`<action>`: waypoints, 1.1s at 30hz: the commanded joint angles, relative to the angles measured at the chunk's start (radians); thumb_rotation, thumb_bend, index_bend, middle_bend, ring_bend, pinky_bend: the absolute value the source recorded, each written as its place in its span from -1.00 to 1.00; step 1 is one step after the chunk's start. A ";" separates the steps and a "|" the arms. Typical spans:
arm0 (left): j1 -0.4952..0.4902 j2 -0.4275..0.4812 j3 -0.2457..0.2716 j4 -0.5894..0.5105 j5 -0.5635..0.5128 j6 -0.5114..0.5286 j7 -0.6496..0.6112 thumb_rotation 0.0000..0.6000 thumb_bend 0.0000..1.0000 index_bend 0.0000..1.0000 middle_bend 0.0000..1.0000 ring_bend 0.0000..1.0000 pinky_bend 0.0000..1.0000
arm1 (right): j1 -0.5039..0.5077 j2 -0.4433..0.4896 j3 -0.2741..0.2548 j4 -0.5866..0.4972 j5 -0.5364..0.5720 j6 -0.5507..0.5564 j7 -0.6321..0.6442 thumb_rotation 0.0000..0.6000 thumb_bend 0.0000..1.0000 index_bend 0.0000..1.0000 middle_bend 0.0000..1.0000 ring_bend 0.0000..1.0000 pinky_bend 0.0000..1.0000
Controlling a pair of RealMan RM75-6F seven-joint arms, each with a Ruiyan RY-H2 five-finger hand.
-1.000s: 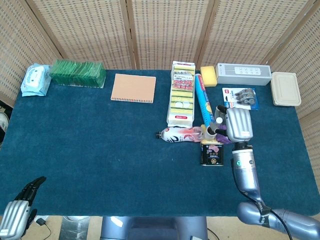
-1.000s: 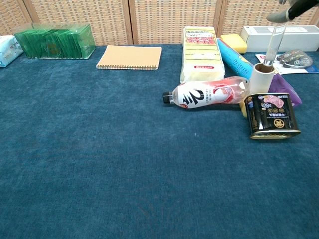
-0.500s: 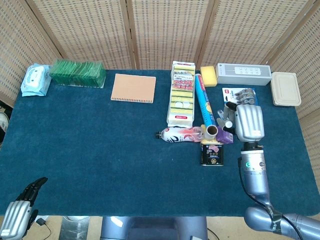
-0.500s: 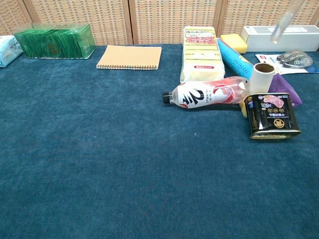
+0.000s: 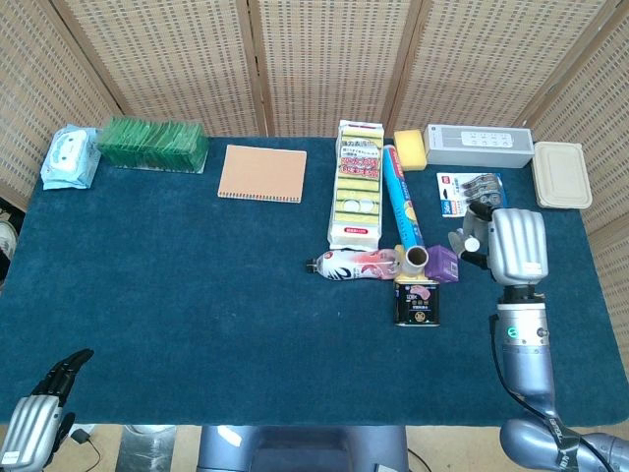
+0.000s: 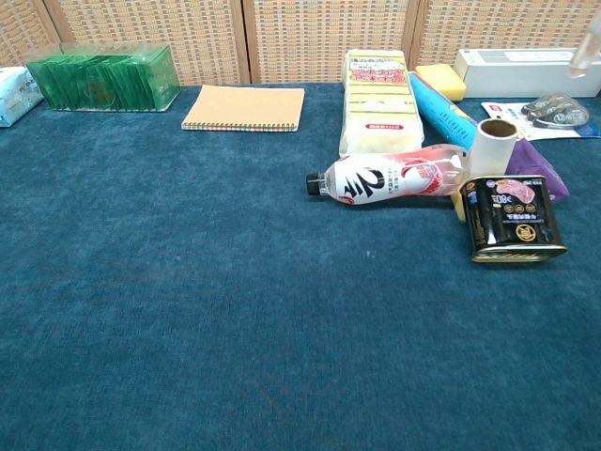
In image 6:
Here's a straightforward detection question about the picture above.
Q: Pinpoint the transparent test tube white cap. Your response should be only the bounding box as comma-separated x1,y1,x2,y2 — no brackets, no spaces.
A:
566,8,601,80

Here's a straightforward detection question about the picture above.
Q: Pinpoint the yellow cloth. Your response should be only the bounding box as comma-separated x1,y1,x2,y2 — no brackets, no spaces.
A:
450,190,469,223

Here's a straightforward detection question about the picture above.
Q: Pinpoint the pink white plastic bottle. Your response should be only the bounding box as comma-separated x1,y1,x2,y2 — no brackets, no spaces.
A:
305,144,470,206

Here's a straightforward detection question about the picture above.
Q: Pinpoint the blue table cloth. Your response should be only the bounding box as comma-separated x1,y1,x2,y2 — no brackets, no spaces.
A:
0,83,601,451

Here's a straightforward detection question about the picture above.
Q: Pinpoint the orange spiral notebook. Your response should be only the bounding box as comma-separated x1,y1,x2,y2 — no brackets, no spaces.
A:
180,84,306,133

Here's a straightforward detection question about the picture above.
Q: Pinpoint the yellow sponge multipack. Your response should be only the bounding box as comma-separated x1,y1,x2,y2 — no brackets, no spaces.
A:
338,49,426,159

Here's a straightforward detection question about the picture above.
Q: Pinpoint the blue cling film roll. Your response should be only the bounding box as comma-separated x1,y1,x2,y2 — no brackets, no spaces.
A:
407,70,479,152

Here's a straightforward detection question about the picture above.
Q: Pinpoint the woven folding screen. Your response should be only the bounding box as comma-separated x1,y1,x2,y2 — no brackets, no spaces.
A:
0,0,601,86

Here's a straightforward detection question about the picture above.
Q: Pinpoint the white paper roll cardboard core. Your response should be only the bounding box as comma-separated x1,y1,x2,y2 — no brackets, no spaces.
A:
469,117,520,179

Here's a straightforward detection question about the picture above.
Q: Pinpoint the yellow sponge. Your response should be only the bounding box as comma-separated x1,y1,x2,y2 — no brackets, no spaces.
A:
414,63,468,101

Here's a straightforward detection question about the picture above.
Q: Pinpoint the black luncheon meat can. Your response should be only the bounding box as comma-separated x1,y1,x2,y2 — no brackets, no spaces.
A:
457,175,568,264

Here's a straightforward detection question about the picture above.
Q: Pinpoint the purple box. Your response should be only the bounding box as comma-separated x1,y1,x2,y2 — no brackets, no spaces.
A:
504,138,570,203

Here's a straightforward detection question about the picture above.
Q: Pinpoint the clear box of green sachets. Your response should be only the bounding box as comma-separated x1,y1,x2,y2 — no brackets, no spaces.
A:
25,41,182,114

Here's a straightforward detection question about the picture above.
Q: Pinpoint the white power strip box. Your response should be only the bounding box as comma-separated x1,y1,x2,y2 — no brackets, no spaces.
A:
453,46,601,99

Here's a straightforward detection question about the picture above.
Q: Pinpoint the correction tape blister pack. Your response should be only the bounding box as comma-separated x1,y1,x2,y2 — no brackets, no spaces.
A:
479,92,596,142

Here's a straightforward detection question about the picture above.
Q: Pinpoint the light blue wet wipes pack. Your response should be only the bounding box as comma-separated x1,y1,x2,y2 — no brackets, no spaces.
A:
0,65,44,129

